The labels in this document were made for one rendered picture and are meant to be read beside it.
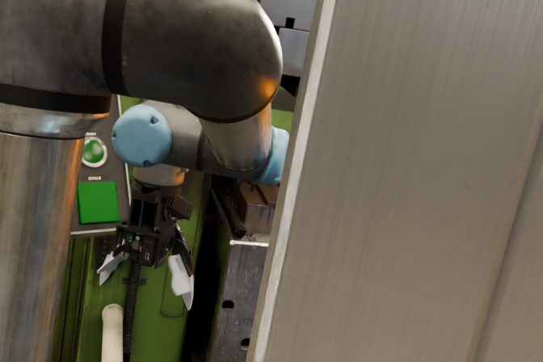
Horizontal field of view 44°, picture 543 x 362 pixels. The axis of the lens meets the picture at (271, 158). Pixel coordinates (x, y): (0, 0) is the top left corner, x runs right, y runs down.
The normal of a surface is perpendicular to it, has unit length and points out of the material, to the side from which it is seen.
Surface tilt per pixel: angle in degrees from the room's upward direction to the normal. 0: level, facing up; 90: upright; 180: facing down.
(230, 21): 76
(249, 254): 90
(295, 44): 90
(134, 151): 90
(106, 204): 60
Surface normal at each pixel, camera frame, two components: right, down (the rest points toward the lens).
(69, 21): -0.11, 0.37
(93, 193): 0.61, -0.22
